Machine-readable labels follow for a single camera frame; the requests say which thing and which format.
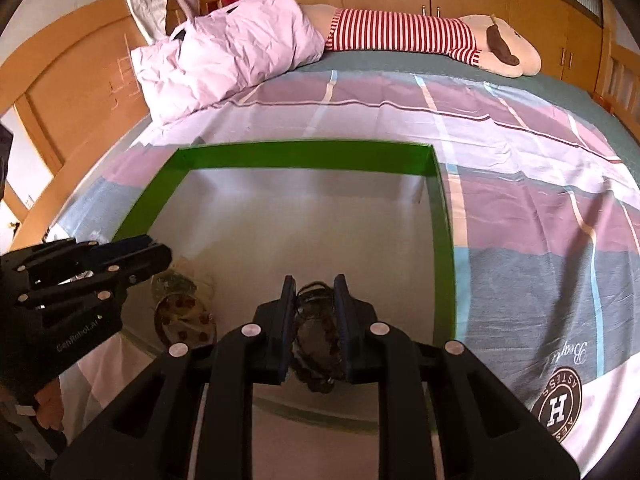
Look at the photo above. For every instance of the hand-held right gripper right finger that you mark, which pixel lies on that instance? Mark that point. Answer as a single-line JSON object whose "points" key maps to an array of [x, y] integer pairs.
{"points": [[342, 310]]}

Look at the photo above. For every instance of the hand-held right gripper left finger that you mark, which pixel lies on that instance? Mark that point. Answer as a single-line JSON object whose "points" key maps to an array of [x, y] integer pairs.
{"points": [[286, 310]]}

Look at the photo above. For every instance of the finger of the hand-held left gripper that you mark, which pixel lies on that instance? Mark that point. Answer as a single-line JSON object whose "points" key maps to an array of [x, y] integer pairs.
{"points": [[145, 262], [125, 249]]}

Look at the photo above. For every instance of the green cardboard box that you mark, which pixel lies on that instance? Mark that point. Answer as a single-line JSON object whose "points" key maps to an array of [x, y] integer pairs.
{"points": [[445, 240]]}

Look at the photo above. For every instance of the person's left hand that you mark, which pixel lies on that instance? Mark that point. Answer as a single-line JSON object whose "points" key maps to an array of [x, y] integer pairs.
{"points": [[47, 405]]}

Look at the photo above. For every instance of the wooden bed headboard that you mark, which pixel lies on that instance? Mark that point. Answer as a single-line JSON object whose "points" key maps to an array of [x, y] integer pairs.
{"points": [[65, 105]]}

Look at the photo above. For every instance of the plaid printed bedsheet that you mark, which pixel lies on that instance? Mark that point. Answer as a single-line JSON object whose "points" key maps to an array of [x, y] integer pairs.
{"points": [[525, 220]]}

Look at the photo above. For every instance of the pink pillow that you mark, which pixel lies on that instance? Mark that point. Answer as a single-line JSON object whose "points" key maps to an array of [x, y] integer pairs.
{"points": [[235, 45]]}

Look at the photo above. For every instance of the white towel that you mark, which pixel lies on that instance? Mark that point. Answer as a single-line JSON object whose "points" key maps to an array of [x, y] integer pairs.
{"points": [[146, 5]]}

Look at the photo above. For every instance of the striped plush toy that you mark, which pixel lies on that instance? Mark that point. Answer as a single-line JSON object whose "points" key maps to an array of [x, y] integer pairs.
{"points": [[415, 32]]}

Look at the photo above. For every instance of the wooden slatted chair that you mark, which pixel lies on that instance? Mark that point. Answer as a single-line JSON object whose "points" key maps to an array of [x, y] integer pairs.
{"points": [[620, 75]]}

